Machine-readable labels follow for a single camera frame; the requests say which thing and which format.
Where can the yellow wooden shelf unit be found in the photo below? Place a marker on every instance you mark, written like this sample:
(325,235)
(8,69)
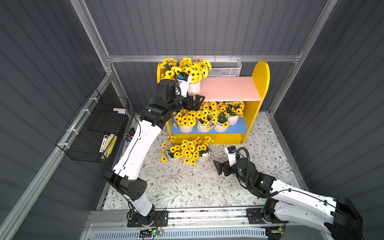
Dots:
(250,90)

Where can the white marker in basket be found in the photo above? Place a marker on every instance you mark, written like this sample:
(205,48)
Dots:
(103,143)

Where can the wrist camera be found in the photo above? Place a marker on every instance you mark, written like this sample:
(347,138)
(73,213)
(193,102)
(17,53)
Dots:
(231,153)
(184,79)

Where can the black wire wall basket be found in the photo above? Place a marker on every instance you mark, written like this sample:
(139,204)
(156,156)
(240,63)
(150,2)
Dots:
(82,140)

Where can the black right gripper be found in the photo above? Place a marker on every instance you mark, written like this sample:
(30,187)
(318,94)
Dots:
(227,168)

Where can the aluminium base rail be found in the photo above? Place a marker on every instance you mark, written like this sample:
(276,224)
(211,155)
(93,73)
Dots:
(208,217)

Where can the white wire wall basket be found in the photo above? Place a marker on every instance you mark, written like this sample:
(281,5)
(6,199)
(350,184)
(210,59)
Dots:
(231,68)

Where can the pink metal marker bucket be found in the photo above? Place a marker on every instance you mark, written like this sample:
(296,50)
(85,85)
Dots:
(129,135)

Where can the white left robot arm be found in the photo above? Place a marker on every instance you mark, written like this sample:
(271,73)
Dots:
(171,96)

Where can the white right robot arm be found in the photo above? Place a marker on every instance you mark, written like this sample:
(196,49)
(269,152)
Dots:
(337,217)

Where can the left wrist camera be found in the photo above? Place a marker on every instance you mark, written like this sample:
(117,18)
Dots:
(184,79)

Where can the pink and blue sticky notes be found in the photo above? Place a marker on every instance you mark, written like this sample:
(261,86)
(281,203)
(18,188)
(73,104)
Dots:
(120,111)

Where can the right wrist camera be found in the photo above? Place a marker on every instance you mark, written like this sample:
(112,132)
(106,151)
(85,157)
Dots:
(231,153)

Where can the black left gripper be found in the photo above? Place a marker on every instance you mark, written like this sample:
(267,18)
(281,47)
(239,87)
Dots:
(192,102)

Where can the sunflower pot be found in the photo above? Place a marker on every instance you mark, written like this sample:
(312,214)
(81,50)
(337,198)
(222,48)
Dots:
(171,151)
(197,70)
(168,69)
(204,118)
(220,118)
(185,121)
(189,151)
(203,148)
(234,111)

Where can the yellow book in basket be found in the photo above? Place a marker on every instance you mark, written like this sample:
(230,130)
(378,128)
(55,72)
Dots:
(112,138)

